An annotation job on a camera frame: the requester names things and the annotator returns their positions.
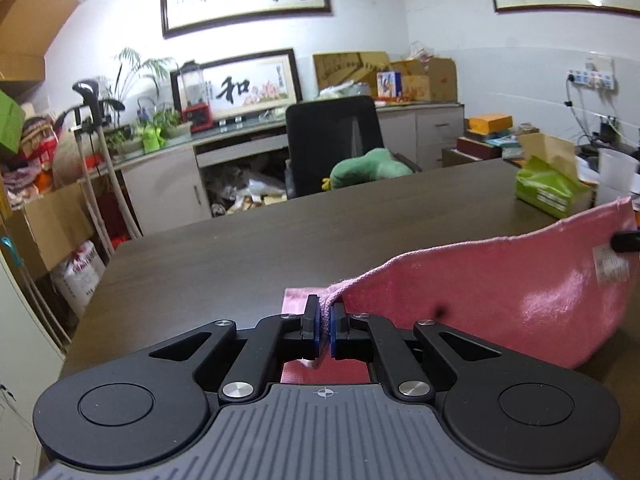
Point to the white plastic container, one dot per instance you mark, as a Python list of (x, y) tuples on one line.
[(617, 175)]

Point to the white metal cabinet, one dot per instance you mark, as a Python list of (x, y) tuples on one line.
[(20, 360)]

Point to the small green bag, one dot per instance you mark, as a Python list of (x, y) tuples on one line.
[(151, 140)]

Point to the green cardboard box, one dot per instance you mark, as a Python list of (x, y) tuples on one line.
[(10, 122)]

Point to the framed lotus calligraphy picture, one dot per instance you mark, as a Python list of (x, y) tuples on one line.
[(250, 85)]

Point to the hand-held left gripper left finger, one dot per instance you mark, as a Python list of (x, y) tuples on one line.
[(312, 330)]

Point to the pink towel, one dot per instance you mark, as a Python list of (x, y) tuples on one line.
[(475, 300)]

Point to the blue picture box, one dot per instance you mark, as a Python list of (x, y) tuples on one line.
[(389, 85)]

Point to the large open cardboard box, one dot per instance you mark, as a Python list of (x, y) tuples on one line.
[(55, 225)]

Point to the white sideboard cabinet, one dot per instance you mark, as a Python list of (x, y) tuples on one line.
[(160, 185)]

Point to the green tissue packet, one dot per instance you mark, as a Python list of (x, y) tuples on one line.
[(547, 190)]

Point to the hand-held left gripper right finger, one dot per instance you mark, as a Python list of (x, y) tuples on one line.
[(336, 332)]

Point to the white wall power strip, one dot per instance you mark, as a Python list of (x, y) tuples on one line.
[(592, 77)]

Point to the pile of clothes and boxes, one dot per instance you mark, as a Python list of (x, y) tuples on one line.
[(30, 160)]

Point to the brown paper bag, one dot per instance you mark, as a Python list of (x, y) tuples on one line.
[(547, 147)]

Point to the small potted green plants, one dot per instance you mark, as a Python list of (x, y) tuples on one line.
[(165, 120)]

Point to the green plush cushion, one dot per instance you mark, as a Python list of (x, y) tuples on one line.
[(370, 167)]

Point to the cardboard boxes on sideboard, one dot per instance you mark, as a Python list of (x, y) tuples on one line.
[(345, 70)]

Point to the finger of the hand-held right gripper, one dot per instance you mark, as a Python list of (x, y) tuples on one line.
[(627, 241)]

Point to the black office chair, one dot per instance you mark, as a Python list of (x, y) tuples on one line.
[(330, 135)]

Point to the potted palm plant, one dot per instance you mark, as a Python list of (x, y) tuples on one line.
[(135, 67)]

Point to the white printed sack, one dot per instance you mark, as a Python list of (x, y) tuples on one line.
[(80, 275)]

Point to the red blender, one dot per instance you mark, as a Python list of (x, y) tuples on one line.
[(197, 112)]

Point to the wooden wall cupboard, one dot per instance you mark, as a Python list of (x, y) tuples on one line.
[(30, 25)]

